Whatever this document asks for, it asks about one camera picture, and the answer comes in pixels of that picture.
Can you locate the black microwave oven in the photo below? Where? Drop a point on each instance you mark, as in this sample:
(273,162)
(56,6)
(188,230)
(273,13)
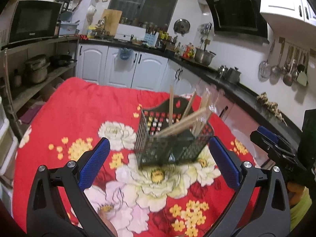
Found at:
(28,20)

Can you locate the steel stock pot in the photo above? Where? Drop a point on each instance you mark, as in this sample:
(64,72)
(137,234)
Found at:
(204,57)

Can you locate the blue plastic bag on cabinet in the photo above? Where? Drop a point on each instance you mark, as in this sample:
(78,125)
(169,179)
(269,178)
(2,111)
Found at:
(125,53)

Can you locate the person's right hand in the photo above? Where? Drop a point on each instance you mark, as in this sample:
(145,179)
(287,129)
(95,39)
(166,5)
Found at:
(295,193)

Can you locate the hanging pot lid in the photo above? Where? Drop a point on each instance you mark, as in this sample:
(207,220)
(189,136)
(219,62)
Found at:
(182,26)

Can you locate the blue knife block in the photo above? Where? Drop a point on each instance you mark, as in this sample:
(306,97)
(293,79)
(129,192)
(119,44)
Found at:
(151,39)

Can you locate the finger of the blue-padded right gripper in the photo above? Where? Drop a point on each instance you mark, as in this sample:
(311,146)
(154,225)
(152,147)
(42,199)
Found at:
(267,133)

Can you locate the white upper cabinet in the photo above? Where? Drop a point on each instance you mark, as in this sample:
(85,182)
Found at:
(285,15)

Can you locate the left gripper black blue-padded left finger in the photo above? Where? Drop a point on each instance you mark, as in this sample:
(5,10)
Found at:
(46,214)

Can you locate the wooden storage shelf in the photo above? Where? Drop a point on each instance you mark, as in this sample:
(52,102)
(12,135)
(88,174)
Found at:
(16,89)

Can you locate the dark green utensil basket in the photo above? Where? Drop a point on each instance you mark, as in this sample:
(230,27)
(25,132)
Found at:
(183,147)

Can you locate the small lidded steel pot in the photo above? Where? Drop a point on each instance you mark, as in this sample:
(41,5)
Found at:
(233,75)

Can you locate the wooden cutting board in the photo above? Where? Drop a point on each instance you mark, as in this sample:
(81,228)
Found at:
(112,19)

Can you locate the white lower cabinets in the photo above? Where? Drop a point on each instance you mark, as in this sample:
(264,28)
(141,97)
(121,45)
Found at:
(146,72)

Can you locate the wooden chopstick in basket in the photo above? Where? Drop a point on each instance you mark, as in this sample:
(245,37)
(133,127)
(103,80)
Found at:
(183,124)
(171,105)

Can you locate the small steel kettle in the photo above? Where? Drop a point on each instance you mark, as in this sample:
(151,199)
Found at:
(221,71)

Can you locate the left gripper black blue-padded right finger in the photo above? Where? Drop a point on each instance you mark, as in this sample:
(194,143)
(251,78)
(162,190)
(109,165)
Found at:
(259,205)

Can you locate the hanging steel ladle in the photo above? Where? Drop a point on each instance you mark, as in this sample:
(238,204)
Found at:
(276,68)

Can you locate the hanging steel strainer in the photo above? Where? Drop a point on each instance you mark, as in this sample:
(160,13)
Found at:
(264,70)

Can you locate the blue plastic container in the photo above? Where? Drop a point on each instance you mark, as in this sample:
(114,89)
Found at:
(67,28)

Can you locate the ginger roots on counter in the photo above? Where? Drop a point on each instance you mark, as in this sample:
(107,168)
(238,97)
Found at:
(271,106)

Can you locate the hanging white spatula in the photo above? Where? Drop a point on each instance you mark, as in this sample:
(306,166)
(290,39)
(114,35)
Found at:
(302,78)

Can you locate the black device with green light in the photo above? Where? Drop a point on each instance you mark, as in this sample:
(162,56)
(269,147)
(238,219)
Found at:
(306,148)

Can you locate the dark kitchen window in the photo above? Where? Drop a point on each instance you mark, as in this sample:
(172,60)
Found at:
(158,12)

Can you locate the black range hood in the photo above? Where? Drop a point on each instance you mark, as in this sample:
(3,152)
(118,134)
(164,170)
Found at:
(239,18)

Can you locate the old pot on shelf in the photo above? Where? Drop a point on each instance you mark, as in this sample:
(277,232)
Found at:
(37,68)

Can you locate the green sleeved right forearm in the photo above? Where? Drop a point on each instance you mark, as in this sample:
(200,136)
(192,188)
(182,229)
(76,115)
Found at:
(300,209)

